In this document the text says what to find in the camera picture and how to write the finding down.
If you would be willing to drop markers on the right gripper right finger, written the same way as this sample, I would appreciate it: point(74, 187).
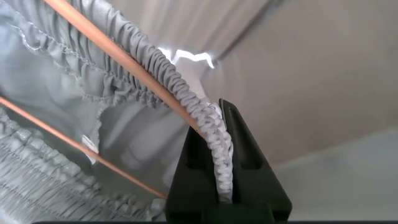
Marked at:
point(258, 183)

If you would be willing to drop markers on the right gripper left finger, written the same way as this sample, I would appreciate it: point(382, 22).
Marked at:
point(192, 186)

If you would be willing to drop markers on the pink clothes hanger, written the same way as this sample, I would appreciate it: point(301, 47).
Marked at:
point(124, 57)

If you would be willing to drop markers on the pale grey shorts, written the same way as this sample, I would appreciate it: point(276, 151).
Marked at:
point(46, 77)

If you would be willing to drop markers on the white curtain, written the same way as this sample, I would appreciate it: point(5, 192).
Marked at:
point(186, 18)

